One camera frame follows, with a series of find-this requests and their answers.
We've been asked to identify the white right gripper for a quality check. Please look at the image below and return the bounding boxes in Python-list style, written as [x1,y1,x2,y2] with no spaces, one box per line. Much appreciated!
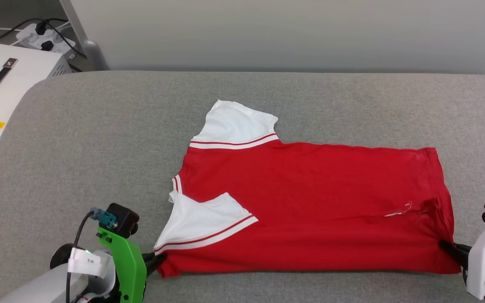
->
[438,222,485,302]

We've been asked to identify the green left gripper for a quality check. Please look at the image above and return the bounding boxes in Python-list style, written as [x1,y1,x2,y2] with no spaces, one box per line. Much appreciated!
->
[97,227,168,303]

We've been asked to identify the red and white t-shirt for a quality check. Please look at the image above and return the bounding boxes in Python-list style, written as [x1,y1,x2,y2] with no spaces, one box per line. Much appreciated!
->
[153,99,462,279]

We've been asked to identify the white power strip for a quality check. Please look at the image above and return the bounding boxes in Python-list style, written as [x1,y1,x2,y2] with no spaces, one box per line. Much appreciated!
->
[15,23,77,56]

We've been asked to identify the white label strap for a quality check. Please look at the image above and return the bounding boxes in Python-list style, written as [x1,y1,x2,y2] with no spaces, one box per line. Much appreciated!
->
[67,247,111,279]

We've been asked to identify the black cable with teal connector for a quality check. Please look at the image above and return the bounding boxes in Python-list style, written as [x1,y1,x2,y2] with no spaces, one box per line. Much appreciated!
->
[65,207,117,303]

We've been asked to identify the grey metal post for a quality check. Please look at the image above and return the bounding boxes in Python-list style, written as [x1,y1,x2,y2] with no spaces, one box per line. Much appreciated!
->
[59,0,109,72]

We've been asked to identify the white equipment box black handle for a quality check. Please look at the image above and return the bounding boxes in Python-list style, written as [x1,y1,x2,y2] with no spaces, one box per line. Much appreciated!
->
[0,42,74,163]

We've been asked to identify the black floor cable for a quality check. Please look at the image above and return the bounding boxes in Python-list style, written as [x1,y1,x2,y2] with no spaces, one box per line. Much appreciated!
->
[0,17,88,58]

